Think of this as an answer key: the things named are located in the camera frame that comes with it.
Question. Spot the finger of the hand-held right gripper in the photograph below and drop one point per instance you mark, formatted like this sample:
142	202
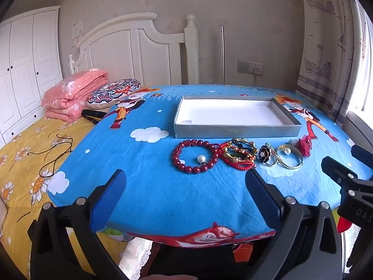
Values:
335	169
362	155

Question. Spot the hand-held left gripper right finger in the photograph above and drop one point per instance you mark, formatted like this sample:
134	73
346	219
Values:
259	194

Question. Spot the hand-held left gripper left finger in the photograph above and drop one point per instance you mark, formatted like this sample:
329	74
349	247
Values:
112	194

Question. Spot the red flower ornament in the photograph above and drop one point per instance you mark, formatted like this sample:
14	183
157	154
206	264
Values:
306	147

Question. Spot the gold bangle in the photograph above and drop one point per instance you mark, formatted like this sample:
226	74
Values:
299	154

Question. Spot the grey shallow cardboard box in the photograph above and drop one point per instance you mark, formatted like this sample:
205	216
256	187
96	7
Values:
233	113

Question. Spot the white window sill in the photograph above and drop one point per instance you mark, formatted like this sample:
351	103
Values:
357	128

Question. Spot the blue cartoon printed cloth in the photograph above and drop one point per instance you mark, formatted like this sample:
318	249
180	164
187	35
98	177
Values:
163	189

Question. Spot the white lace cloth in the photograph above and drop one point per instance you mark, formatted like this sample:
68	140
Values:
137	253

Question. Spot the yellow floral bedsheet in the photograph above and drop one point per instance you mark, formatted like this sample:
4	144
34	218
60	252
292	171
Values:
26	157

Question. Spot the patterned round cushion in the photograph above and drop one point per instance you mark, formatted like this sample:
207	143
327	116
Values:
113	92

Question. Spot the folded pink floral quilt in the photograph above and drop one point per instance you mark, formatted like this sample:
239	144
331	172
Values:
72	93

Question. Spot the ship printed curtain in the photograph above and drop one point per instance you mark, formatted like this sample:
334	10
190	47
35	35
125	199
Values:
326	49

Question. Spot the metal pole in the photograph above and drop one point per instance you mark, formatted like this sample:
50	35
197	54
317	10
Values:
222	55

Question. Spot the white wooden headboard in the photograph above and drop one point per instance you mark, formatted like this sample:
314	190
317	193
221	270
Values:
122	49

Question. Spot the white wardrobe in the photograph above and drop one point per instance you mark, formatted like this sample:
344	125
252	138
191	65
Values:
26	73

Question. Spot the wall switch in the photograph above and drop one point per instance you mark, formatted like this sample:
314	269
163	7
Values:
244	66

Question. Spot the wall socket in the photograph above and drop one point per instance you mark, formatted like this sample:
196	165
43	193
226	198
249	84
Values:
259	64

